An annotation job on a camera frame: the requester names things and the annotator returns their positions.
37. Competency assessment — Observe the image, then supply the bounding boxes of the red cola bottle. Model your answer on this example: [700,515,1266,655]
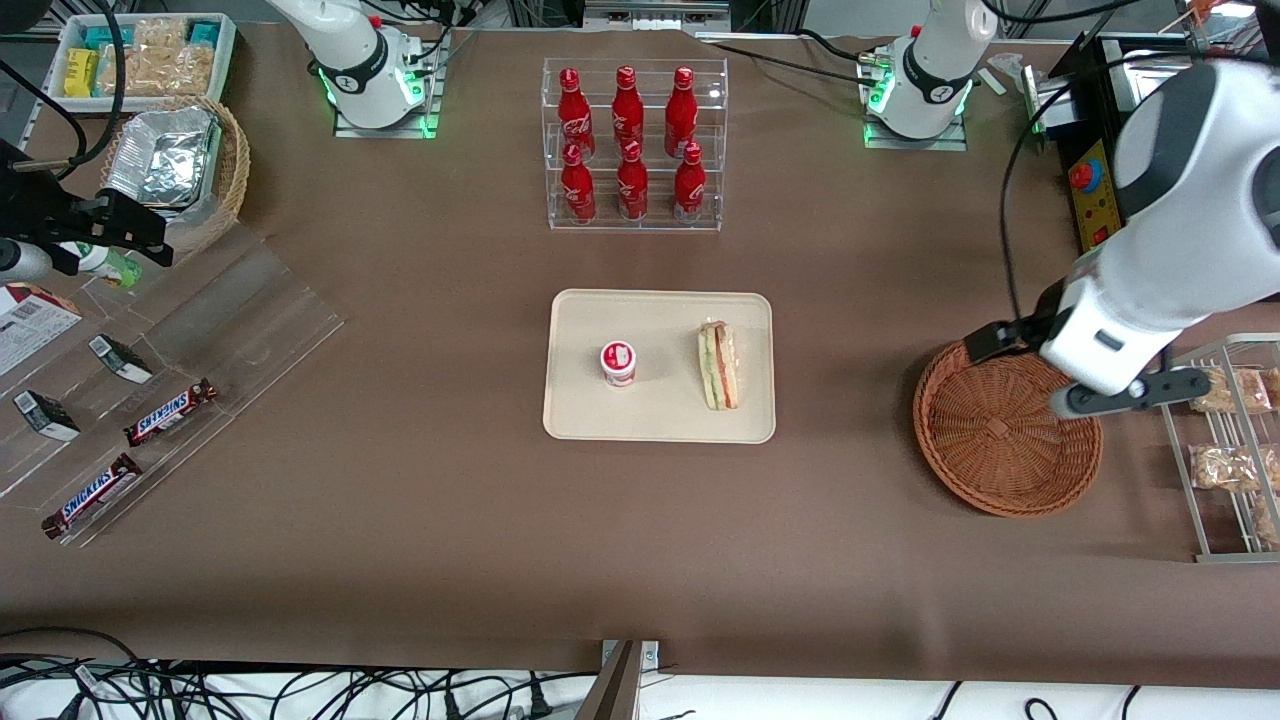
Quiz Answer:
[615,140,649,221]
[664,66,699,159]
[673,142,708,223]
[611,65,646,156]
[556,67,597,161]

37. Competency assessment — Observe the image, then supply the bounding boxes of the brown table cover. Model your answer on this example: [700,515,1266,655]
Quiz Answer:
[0,20,1280,691]

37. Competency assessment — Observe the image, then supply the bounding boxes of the white plastic bin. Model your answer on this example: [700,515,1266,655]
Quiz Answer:
[45,12,239,113]

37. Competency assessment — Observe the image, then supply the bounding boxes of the small black carton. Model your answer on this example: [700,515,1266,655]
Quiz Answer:
[12,390,81,442]
[88,334,155,385]

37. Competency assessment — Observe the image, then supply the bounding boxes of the red white yogurt cup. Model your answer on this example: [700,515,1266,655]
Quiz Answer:
[599,340,638,388]

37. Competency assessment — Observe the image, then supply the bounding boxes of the clear acrylic bottle rack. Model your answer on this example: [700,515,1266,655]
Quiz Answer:
[541,57,730,233]

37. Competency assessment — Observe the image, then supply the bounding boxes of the yellow snack packet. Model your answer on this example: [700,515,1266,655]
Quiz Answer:
[63,48,101,99]

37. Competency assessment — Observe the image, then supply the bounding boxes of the Snickers chocolate bar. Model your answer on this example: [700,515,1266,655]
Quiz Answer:
[41,453,144,541]
[123,377,219,448]

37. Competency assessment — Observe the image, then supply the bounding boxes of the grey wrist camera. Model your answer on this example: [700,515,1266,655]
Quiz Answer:
[0,240,53,284]
[1048,368,1213,419]

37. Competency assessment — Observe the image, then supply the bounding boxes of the brown wicker basket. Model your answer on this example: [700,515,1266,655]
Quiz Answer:
[912,338,1104,519]

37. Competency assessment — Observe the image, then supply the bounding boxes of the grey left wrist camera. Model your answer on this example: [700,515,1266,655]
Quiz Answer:
[1048,368,1213,419]

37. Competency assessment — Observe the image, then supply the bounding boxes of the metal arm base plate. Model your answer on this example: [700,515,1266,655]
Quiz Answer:
[333,30,443,139]
[862,45,969,152]

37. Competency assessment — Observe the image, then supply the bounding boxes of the clear acrylic stepped stand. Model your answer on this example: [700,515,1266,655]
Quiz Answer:
[0,222,347,549]

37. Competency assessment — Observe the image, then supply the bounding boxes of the silver foil container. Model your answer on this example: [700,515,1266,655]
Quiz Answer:
[105,105,221,211]

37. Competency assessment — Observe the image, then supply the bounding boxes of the silver wire rack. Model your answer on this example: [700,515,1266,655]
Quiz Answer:
[1160,333,1280,564]

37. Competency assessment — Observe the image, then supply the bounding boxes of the aluminium bracket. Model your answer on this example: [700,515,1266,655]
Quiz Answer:
[600,640,662,673]

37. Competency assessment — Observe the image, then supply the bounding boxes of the black cable tangle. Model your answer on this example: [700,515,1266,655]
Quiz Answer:
[0,627,601,720]

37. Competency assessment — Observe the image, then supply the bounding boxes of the grey metal post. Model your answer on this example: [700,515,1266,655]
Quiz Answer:
[577,640,643,720]

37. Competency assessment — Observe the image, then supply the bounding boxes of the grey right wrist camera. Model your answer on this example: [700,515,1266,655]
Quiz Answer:
[0,240,53,284]

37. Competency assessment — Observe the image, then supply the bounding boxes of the triangle sandwich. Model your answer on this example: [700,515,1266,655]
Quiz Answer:
[697,320,742,411]

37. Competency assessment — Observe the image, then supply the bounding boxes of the clear plastic wrapper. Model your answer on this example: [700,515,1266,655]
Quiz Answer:
[985,52,1031,96]

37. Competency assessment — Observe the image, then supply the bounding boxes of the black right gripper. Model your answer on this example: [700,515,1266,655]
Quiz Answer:
[0,140,174,277]

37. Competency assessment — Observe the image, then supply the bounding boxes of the clear bag of crackers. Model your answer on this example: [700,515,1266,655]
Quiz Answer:
[98,45,216,98]
[132,18,191,51]

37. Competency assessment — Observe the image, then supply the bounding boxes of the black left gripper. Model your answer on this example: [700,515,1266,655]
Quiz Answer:
[964,283,1067,364]

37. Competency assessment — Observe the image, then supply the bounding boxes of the aluminium frame rail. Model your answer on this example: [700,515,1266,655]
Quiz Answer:
[583,0,733,28]

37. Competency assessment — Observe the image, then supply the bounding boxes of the steel tray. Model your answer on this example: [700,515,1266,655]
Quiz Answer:
[1120,50,1196,113]

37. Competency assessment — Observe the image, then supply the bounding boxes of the yellow control box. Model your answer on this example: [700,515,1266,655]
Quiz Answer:
[1065,140,1126,253]

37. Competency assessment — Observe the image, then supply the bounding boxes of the green white plastic bottle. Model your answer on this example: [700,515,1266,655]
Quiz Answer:
[58,240,143,289]

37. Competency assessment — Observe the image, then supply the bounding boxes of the red soda can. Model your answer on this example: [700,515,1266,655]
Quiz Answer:
[559,142,598,225]

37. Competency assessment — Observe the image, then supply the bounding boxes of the red white cardboard box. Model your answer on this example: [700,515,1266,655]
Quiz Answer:
[0,283,84,379]

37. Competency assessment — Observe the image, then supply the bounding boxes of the beige plastic tray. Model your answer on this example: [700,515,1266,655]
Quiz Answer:
[542,289,777,445]

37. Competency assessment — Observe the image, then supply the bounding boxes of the light wicker basket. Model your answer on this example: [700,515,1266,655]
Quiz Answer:
[98,95,251,256]

